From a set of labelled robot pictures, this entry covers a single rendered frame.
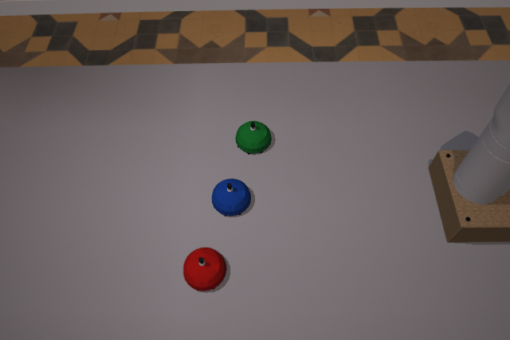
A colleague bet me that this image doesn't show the blue bell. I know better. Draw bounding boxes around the blue bell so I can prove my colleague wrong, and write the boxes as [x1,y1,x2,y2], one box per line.
[212,178,251,217]

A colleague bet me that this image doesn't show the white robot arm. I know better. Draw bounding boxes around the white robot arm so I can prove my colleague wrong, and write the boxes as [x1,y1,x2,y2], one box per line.
[453,84,510,205]

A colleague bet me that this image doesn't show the green service bell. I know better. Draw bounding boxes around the green service bell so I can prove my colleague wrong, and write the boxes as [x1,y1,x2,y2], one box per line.
[236,121,272,154]

